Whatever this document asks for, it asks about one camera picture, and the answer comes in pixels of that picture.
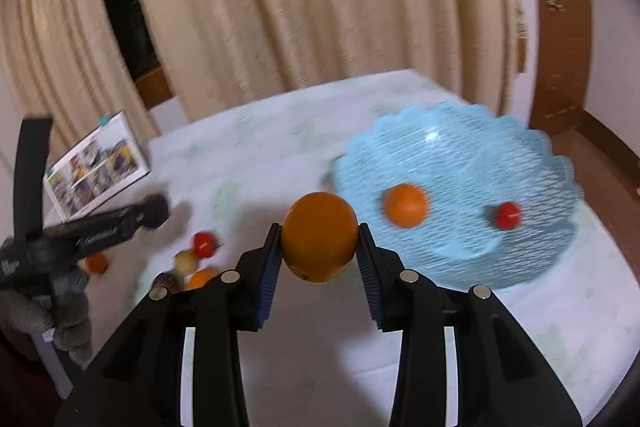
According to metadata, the wide beige patterned curtain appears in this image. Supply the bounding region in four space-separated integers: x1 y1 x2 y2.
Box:
122 0 528 124

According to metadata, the narrow beige patterned curtain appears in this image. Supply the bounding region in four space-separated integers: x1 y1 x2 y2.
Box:
0 0 162 228

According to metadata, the dark brown passion fruit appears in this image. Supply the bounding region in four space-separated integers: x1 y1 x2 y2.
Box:
152 272 182 294

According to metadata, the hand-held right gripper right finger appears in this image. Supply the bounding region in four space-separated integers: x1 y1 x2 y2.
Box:
356 223 583 427

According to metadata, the pale printed tablecloth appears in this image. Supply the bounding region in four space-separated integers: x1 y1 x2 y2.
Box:
0 67 626 427

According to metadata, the brown wooden door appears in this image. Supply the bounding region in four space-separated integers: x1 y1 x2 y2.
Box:
517 0 597 128

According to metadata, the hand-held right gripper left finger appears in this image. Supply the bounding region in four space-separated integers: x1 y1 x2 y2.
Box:
52 223 283 427

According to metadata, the person's left hand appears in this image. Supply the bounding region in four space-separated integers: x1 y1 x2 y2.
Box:
0 267 94 364

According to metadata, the photo desk calendar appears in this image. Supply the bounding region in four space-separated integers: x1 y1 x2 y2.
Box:
44 109 151 218

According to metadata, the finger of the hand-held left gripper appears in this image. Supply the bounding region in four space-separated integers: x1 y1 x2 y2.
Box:
12 116 54 240
37 193 171 260

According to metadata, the beige longan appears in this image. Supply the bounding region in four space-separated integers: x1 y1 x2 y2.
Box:
173 249 200 276

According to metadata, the light blue plastic fruit basket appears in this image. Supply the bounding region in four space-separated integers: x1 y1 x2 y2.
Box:
331 102 585 292

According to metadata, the large orange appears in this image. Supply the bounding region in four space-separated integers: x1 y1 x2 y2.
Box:
281 191 360 284

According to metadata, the small red cherry tomato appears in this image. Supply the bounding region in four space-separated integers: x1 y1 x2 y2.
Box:
492 202 522 230

